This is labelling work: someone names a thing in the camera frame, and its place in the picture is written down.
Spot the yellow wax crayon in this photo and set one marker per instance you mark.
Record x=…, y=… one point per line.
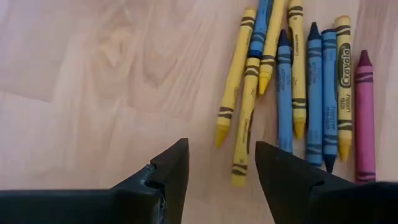
x=235, y=77
x=247, y=118
x=271, y=46
x=297, y=71
x=344, y=77

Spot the magenta wax crayon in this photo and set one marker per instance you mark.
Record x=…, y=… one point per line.
x=364, y=124

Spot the blue wax crayon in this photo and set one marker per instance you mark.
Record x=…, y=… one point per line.
x=329, y=93
x=260, y=31
x=284, y=93
x=314, y=93

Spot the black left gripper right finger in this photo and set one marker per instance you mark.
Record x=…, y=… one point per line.
x=311, y=205

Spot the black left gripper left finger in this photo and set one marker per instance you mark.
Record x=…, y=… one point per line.
x=124, y=208

